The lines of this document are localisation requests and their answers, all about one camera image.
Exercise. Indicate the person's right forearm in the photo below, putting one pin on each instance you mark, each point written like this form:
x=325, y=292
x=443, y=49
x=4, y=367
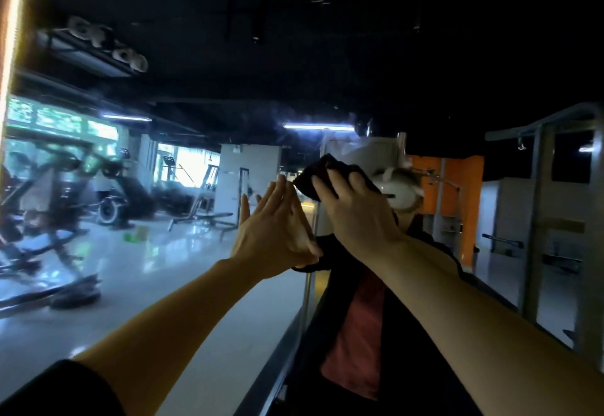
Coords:
x=491, y=326

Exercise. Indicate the dark brown cleaning cloth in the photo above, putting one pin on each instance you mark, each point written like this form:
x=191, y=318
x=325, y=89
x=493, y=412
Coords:
x=316, y=175

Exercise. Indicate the large wall mirror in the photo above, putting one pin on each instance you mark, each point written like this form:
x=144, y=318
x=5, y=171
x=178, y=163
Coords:
x=142, y=269

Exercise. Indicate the person's left forearm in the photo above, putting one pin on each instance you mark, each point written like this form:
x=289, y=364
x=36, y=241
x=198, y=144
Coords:
x=179, y=335

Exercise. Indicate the person's right hand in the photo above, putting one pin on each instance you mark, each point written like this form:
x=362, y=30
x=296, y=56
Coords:
x=359, y=213

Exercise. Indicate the person's left hand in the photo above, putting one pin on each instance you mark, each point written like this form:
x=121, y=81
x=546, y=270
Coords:
x=274, y=236

